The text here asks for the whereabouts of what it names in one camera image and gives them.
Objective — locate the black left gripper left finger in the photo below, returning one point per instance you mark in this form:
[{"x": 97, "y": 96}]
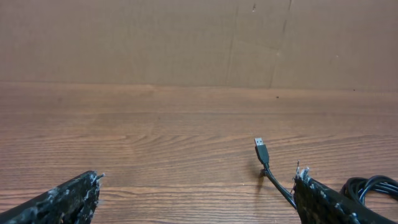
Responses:
[{"x": 74, "y": 201}]

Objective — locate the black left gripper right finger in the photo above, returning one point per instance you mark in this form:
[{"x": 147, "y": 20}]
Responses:
[{"x": 317, "y": 203}]

